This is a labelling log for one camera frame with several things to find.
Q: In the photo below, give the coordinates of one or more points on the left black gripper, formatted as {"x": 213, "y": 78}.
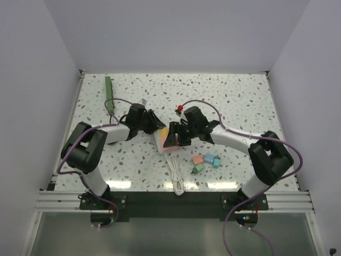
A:
{"x": 155, "y": 122}

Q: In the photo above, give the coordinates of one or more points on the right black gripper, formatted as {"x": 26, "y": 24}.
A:
{"x": 173, "y": 128}

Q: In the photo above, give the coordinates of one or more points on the pink cube charger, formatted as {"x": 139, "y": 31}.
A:
{"x": 168, "y": 149}

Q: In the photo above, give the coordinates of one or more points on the salmon plug cube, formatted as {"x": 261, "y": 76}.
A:
{"x": 197, "y": 159}

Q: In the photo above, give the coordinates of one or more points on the green plug cube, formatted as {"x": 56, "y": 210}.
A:
{"x": 197, "y": 169}

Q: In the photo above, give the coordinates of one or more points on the blue plug cube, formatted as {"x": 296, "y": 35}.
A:
{"x": 209, "y": 158}

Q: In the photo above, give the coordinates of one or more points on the teal plug cube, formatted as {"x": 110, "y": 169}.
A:
{"x": 216, "y": 162}

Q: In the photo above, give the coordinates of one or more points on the green power strip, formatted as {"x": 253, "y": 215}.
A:
{"x": 109, "y": 94}

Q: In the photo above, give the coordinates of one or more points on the yellow plug cube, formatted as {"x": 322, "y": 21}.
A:
{"x": 163, "y": 133}

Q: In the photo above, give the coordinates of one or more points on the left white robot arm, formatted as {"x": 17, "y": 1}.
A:
{"x": 82, "y": 152}

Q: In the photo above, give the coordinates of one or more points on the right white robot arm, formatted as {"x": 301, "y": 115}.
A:
{"x": 269, "y": 157}

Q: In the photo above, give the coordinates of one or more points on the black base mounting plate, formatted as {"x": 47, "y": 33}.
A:
{"x": 124, "y": 205}

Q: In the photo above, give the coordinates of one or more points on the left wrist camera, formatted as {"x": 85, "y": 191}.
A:
{"x": 144, "y": 101}

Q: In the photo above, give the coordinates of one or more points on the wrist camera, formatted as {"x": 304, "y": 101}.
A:
{"x": 180, "y": 112}
{"x": 144, "y": 101}

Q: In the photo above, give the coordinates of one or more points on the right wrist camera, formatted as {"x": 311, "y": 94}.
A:
{"x": 180, "y": 112}

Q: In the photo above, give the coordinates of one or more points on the aluminium frame rail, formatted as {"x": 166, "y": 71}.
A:
{"x": 58, "y": 201}

